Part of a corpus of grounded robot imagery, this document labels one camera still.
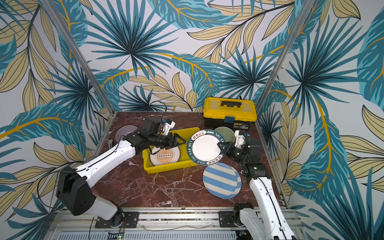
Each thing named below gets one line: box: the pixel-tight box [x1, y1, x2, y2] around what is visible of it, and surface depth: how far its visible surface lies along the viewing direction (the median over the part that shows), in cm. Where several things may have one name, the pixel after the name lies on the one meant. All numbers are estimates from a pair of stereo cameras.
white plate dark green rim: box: [186, 129, 225, 166], surface depth 76 cm
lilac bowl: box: [115, 125, 138, 143], surface depth 103 cm
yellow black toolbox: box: [203, 97, 258, 130], surface depth 102 cm
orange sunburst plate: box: [149, 146, 181, 166], surface depth 94 cm
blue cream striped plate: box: [202, 162, 242, 200], surface depth 87 cm
